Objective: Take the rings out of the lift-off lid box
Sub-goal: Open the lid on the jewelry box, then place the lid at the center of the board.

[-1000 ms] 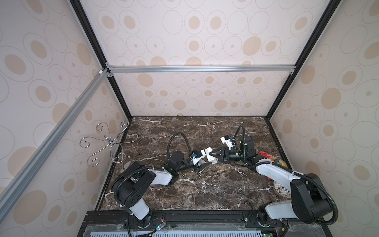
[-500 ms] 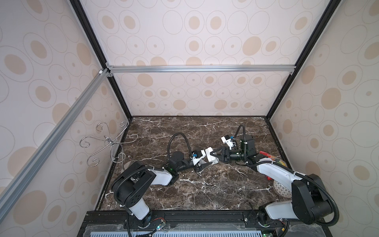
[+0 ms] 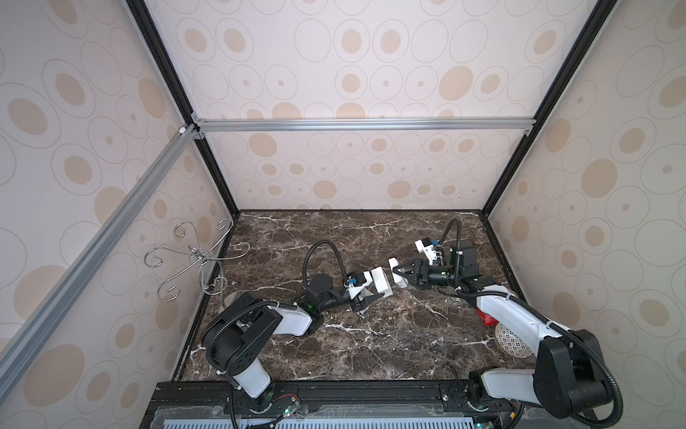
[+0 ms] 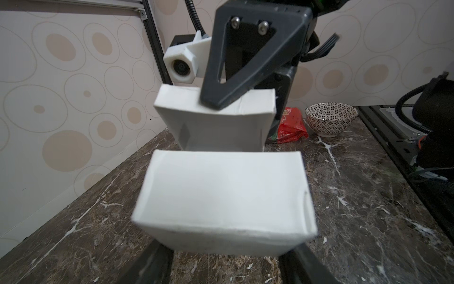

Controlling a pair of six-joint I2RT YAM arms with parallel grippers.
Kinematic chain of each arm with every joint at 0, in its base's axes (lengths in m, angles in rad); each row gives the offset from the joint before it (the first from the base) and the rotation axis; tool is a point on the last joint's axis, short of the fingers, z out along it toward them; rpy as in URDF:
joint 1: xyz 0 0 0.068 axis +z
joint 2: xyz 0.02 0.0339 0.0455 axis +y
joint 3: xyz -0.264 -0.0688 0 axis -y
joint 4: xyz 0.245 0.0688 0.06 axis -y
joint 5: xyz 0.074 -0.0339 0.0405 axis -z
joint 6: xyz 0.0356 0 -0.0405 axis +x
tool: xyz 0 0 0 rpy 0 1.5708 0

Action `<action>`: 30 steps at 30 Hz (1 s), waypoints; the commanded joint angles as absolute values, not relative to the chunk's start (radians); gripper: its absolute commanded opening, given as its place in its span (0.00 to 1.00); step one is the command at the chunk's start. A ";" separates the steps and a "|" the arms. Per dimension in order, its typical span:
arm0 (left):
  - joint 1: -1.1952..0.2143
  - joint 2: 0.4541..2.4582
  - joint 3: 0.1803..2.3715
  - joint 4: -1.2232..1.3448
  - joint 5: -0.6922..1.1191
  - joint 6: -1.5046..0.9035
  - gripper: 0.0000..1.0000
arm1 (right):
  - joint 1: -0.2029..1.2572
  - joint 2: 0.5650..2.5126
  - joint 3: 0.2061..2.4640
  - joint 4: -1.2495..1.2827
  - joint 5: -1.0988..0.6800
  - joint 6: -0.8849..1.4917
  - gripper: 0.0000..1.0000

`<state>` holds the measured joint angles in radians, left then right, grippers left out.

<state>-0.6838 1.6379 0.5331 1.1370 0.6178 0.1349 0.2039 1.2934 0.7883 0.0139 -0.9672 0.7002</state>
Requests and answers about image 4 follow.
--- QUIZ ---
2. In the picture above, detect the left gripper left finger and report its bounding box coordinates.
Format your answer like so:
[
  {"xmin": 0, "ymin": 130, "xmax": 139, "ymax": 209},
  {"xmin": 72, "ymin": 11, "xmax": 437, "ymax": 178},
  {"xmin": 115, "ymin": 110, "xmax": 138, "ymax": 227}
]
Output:
[{"xmin": 116, "ymin": 240, "xmax": 174, "ymax": 284}]

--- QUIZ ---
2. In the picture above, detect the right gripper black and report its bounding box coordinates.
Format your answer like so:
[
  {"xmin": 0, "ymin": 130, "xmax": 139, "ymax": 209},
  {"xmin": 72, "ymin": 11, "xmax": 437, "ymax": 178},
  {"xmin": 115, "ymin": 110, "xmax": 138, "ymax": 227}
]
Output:
[{"xmin": 200, "ymin": 1, "xmax": 346, "ymax": 137}]

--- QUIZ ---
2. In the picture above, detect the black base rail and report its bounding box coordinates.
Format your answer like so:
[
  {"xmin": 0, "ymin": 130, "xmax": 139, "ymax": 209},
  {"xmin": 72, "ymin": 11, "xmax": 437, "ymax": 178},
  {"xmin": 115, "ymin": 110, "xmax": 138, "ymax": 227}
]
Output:
[{"xmin": 358, "ymin": 105, "xmax": 454, "ymax": 241}]

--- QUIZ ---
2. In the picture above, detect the black corrugated cable right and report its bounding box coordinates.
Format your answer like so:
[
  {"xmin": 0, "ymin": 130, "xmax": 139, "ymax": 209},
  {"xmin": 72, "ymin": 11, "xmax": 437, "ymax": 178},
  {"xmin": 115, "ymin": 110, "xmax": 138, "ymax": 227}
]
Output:
[{"xmin": 183, "ymin": 0, "xmax": 207, "ymax": 38}]

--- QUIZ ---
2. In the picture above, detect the red snack bag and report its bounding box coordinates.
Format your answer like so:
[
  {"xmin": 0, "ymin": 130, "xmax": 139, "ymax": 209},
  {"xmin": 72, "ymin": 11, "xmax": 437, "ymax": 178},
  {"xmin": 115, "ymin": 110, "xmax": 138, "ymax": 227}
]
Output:
[{"xmin": 268, "ymin": 107, "xmax": 309, "ymax": 144}]

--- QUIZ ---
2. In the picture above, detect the horizontal aluminium rail back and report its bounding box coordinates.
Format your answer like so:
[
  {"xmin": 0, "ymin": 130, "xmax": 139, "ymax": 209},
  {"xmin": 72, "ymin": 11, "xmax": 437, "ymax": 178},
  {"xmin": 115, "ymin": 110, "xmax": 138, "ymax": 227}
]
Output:
[{"xmin": 32, "ymin": 0, "xmax": 153, "ymax": 21}]

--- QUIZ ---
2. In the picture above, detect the white lift-off box base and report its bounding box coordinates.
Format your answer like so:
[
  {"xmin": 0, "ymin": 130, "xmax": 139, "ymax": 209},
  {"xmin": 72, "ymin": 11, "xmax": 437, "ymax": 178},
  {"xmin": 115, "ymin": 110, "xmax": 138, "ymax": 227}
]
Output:
[{"xmin": 131, "ymin": 150, "xmax": 318, "ymax": 256}]

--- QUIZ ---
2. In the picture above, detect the white lift-off box lid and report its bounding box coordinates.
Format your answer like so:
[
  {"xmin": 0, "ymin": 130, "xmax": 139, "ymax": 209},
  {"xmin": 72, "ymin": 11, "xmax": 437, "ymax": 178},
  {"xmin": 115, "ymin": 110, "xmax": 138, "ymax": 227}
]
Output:
[{"xmin": 154, "ymin": 84, "xmax": 277, "ymax": 152}]

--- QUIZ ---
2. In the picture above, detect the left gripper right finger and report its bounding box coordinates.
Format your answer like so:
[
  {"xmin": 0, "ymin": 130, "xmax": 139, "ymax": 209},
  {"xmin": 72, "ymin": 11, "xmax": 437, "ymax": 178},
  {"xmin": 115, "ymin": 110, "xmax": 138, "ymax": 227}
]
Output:
[{"xmin": 278, "ymin": 244, "xmax": 340, "ymax": 284}]

